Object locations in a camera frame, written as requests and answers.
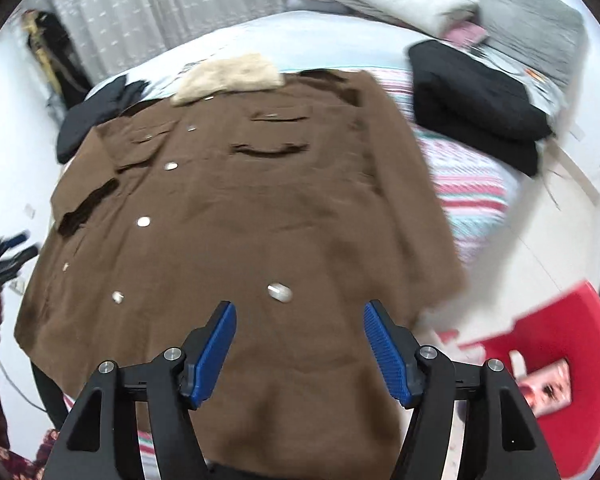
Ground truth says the brown coat with fur collar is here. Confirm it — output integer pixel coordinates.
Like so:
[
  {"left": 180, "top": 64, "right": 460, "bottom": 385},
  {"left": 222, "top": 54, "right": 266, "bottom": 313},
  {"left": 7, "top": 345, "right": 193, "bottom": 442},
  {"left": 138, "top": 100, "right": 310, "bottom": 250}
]
[{"left": 15, "top": 70, "right": 465, "bottom": 479}]

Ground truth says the pink bottle in basin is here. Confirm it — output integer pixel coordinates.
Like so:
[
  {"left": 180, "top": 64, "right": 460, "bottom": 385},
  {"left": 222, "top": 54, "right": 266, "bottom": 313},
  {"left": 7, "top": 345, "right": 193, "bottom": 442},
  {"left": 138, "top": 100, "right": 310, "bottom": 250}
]
[{"left": 509, "top": 350, "right": 572, "bottom": 417}]

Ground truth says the red plastic basin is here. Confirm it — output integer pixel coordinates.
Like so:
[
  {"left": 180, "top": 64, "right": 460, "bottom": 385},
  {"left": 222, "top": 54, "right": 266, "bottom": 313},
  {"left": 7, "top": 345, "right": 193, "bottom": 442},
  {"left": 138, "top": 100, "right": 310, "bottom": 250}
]
[{"left": 460, "top": 282, "right": 600, "bottom": 479}]

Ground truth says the small black garment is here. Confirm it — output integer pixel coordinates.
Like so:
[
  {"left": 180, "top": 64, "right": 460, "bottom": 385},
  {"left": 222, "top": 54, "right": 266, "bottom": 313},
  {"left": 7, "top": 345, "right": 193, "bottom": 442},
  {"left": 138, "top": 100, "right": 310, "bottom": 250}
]
[{"left": 56, "top": 76, "right": 149, "bottom": 165}]

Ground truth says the patterned striped blanket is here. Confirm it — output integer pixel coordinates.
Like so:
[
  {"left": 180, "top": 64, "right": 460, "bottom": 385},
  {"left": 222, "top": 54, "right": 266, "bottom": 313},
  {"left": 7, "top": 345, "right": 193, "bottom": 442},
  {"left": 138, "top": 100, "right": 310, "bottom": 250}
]
[{"left": 368, "top": 67, "right": 519, "bottom": 268}]

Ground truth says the grey star curtain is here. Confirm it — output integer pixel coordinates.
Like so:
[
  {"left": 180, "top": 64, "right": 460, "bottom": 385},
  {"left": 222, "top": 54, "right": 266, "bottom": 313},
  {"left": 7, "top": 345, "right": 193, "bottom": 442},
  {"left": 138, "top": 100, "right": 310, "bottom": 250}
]
[{"left": 24, "top": 0, "right": 286, "bottom": 84}]

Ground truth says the folded black garment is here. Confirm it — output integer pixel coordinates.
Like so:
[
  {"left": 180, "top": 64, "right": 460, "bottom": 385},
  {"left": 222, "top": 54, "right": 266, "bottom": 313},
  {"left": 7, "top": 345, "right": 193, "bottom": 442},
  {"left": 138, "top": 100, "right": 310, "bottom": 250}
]
[{"left": 406, "top": 40, "right": 552, "bottom": 177}]

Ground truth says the grey bed sheet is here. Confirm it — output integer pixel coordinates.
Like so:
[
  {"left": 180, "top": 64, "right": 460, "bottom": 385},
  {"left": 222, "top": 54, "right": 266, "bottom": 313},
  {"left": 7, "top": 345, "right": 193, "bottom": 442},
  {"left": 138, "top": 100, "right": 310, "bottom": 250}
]
[{"left": 86, "top": 8, "right": 422, "bottom": 101}]

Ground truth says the pink pillow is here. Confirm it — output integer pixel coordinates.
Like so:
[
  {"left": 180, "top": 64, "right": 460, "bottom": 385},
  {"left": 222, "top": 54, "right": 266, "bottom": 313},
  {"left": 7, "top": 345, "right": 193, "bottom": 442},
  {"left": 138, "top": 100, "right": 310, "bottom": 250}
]
[{"left": 443, "top": 21, "right": 489, "bottom": 49}]

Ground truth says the grey headboard cushion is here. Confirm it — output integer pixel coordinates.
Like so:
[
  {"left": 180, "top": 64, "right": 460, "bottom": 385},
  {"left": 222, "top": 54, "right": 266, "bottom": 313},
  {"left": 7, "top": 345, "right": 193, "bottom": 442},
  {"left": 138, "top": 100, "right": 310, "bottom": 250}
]
[{"left": 477, "top": 0, "right": 586, "bottom": 90}]

